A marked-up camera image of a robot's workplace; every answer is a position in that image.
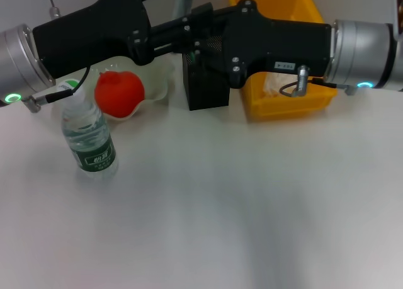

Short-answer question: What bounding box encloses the grey right arm cable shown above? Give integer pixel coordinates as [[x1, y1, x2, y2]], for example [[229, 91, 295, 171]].
[[279, 65, 355, 98]]

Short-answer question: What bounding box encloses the pale green wavy fruit plate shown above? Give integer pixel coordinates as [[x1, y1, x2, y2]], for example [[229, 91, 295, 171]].
[[55, 54, 176, 123]]

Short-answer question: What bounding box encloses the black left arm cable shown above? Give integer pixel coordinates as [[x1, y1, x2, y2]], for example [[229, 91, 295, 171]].
[[21, 67, 92, 113]]

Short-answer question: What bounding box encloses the clear green-label water bottle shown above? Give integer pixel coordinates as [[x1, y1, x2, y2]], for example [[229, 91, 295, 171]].
[[57, 77, 120, 180]]

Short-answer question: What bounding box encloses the red tomato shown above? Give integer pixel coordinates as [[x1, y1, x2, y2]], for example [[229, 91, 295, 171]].
[[94, 70, 146, 118]]

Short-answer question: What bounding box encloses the yellow plastic bin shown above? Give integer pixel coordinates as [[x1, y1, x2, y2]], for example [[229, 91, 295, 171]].
[[228, 0, 339, 118]]

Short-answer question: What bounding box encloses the black mesh pen holder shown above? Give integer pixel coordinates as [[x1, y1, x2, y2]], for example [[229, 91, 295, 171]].
[[181, 35, 233, 111]]

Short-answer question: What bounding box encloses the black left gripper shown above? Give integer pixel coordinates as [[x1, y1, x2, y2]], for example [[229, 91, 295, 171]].
[[32, 0, 216, 79]]

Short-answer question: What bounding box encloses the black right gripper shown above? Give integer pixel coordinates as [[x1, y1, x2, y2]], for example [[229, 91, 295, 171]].
[[188, 0, 334, 90]]

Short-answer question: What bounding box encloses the white paper ball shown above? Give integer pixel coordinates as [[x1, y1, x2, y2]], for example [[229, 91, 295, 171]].
[[263, 73, 299, 98]]

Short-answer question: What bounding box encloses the grey marker pen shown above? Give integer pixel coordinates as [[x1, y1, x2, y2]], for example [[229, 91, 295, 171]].
[[172, 0, 196, 19]]

